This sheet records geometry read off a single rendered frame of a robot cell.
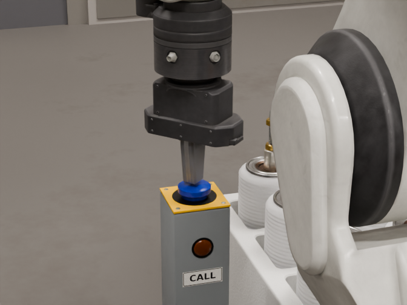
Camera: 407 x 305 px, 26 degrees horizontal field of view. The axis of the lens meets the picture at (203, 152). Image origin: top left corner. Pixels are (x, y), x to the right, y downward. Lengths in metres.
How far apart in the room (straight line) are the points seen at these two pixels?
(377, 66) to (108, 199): 1.25
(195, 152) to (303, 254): 0.41
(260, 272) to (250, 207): 0.15
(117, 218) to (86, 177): 0.21
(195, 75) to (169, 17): 0.07
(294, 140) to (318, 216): 0.06
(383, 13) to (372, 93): 0.05
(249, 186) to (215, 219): 0.24
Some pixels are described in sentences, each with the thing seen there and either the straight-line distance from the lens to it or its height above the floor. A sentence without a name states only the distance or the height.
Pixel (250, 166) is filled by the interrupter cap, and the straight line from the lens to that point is 1.30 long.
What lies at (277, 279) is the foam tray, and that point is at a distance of 1.16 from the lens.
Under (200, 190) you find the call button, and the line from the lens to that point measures 1.04.
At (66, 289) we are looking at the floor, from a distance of 1.50.
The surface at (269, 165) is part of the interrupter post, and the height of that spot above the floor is 0.26.
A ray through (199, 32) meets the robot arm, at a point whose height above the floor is 0.53.
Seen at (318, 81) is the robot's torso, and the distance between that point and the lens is 0.60.
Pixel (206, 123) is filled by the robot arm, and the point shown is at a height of 0.42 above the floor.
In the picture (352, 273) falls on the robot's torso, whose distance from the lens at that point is 0.61.
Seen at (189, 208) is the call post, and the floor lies 0.31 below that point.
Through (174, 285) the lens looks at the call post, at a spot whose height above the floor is 0.21.
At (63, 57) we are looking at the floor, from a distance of 2.79.
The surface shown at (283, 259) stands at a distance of 1.20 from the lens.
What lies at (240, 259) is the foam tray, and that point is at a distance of 1.25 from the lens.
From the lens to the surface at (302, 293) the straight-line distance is 1.12.
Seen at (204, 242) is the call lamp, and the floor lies 0.27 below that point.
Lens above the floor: 0.77
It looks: 22 degrees down
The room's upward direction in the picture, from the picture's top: straight up
